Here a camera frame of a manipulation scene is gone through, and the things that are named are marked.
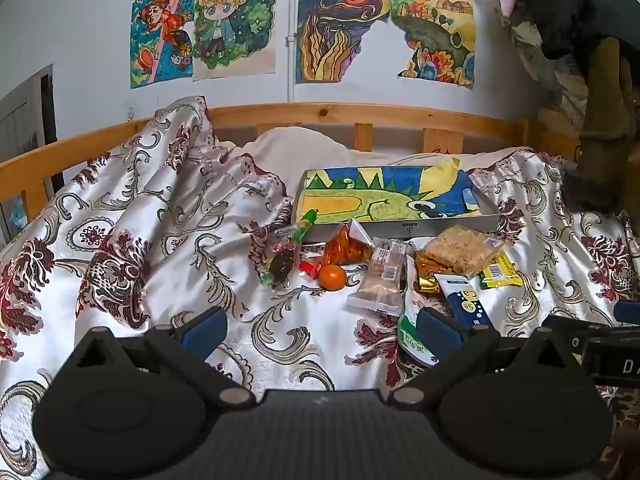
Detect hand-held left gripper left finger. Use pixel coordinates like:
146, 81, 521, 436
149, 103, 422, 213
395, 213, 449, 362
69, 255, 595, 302
55, 306, 253, 408

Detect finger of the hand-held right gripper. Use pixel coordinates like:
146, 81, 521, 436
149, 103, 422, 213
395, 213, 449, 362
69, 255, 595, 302
614, 301, 640, 327

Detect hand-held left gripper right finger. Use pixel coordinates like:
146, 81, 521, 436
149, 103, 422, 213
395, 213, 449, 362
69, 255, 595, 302
387, 306, 583, 406

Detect green and white snack packet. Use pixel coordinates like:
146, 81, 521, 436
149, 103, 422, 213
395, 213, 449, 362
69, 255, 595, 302
398, 305, 442, 367

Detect blue and white snack packet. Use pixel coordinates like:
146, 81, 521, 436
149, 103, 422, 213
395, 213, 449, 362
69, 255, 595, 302
435, 274, 494, 332

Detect gold snack packet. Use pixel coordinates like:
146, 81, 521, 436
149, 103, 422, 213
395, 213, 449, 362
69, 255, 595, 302
414, 252, 454, 294

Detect clear biscuit packet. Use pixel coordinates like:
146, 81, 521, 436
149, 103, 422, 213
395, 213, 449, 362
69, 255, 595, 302
346, 239, 417, 317

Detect rice cracker packet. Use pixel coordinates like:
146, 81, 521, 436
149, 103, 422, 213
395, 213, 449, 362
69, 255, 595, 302
422, 225, 507, 277

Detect yellow snack packet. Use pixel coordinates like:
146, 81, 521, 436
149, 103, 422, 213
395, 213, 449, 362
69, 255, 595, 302
479, 252, 524, 289

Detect mandarin orange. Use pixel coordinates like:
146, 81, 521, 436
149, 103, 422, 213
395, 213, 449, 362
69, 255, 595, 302
318, 264, 347, 291

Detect orange snack bag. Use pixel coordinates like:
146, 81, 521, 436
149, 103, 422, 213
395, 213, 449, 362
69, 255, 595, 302
322, 220, 374, 267

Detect green candy wrapper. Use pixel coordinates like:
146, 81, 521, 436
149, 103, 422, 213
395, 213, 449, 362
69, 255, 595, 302
272, 208, 319, 244

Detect floral satin blanket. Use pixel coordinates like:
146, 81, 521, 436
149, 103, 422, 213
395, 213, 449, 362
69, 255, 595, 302
0, 95, 640, 480

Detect colourful drawing paper lining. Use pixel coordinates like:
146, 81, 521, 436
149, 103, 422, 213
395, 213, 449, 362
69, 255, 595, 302
301, 157, 477, 222

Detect brown hanging cloth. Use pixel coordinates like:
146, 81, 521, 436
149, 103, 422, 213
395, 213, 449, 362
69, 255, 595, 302
562, 35, 640, 212

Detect white pillow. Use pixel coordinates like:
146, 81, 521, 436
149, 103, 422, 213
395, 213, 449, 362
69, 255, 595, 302
215, 127, 532, 196

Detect black hanging garment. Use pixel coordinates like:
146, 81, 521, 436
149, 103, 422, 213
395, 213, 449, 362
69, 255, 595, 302
502, 0, 628, 62

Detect white wall pipe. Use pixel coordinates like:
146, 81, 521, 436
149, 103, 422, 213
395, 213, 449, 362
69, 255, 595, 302
286, 0, 297, 104

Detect orange-haired girl wall poster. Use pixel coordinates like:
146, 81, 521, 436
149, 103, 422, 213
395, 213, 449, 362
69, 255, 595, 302
130, 0, 197, 90

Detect blond figure wall poster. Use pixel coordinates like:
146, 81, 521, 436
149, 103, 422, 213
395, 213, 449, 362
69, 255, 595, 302
192, 0, 279, 82

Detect landscape wall poster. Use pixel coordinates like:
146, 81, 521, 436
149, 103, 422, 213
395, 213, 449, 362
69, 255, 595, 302
390, 0, 477, 90

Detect swirl and seaweed wall poster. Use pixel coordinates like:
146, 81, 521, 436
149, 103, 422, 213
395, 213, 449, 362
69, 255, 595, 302
295, 0, 392, 85

